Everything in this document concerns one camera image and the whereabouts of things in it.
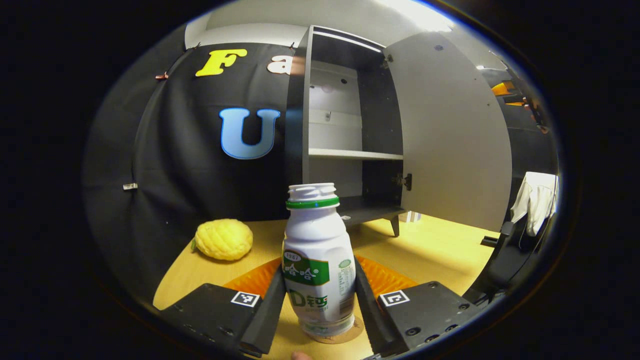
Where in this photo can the black backdrop cloth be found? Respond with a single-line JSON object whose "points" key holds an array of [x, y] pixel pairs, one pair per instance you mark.
{"points": [[175, 150]]}

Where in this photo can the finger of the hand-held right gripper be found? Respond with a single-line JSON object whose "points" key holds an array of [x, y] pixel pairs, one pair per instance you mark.
{"points": [[514, 101], [501, 89]]}

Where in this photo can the long ceiling light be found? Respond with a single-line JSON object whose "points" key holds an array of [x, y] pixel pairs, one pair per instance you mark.
{"points": [[420, 12]]}

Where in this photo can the white green label bottle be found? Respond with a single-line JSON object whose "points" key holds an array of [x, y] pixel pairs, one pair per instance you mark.
{"points": [[317, 240]]}

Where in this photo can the silver metal clip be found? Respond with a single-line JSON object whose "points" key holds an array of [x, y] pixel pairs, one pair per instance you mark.
{"points": [[130, 186]]}

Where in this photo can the black chair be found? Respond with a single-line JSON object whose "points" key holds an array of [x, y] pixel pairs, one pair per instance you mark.
{"points": [[510, 260]]}

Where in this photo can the white cloth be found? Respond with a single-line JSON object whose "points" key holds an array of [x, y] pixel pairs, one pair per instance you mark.
{"points": [[537, 200]]}

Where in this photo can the round cork coaster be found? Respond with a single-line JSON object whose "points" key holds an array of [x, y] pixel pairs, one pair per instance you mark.
{"points": [[356, 332]]}

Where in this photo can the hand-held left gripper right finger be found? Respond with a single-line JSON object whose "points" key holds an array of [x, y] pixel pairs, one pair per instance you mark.
{"points": [[367, 310]]}

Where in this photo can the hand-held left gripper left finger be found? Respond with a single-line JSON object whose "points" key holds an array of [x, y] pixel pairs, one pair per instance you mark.
{"points": [[270, 315]]}

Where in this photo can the dark grey cabinet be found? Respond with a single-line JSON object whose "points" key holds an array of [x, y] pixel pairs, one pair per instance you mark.
{"points": [[297, 125]]}

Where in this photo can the copper clip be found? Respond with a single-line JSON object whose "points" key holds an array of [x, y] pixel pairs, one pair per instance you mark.
{"points": [[161, 76]]}

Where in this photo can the beige cabinet door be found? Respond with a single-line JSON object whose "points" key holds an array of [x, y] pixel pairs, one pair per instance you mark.
{"points": [[450, 125]]}

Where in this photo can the yellow bun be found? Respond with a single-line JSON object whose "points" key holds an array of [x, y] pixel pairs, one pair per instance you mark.
{"points": [[223, 240]]}

